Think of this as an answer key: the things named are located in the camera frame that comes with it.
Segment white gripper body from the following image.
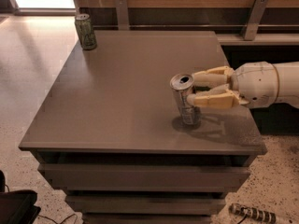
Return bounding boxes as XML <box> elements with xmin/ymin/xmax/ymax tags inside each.
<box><xmin>235</xmin><ymin>62</ymin><xmax>278</xmax><ymax>109</ymax></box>

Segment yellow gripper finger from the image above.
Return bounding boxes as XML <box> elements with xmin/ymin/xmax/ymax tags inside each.
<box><xmin>192</xmin><ymin>66</ymin><xmax>235</xmax><ymax>88</ymax></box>
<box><xmin>186</xmin><ymin>85</ymin><xmax>249</xmax><ymax>109</ymax></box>

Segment silver redbull can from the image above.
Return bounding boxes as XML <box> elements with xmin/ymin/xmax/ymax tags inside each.
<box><xmin>170</xmin><ymin>74</ymin><xmax>201</xmax><ymax>125</ymax></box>

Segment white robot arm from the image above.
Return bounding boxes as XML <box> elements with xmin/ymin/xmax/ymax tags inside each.
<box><xmin>187</xmin><ymin>62</ymin><xmax>299</xmax><ymax>109</ymax></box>

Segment green soda can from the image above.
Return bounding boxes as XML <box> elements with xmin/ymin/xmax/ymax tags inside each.
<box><xmin>75</xmin><ymin>13</ymin><xmax>97</xmax><ymax>50</ymax></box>

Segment grey drawer cabinet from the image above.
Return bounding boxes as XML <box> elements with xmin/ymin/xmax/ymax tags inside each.
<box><xmin>20</xmin><ymin>31</ymin><xmax>266</xmax><ymax>224</ymax></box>

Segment black white patterned tube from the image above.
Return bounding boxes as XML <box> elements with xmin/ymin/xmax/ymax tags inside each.
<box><xmin>229</xmin><ymin>203</ymin><xmax>277</xmax><ymax>224</ymax></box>

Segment black bag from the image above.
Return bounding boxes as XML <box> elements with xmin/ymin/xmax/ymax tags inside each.
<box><xmin>0</xmin><ymin>171</ymin><xmax>41</xmax><ymax>224</ymax></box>

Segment right metal bracket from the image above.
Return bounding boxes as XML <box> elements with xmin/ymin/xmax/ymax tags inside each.
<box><xmin>241</xmin><ymin>0</ymin><xmax>269</xmax><ymax>41</ymax></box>

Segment metal bracket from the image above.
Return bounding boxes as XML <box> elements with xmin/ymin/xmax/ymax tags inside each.
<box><xmin>241</xmin><ymin>0</ymin><xmax>269</xmax><ymax>41</ymax></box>
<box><xmin>115</xmin><ymin>0</ymin><xmax>130</xmax><ymax>31</ymax></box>

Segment left metal bracket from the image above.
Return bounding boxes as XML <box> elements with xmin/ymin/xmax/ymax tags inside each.
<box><xmin>115</xmin><ymin>0</ymin><xmax>130</xmax><ymax>31</ymax></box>

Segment black floor cable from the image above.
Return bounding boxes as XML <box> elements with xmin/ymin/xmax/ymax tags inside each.
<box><xmin>36</xmin><ymin>213</ymin><xmax>78</xmax><ymax>224</ymax></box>

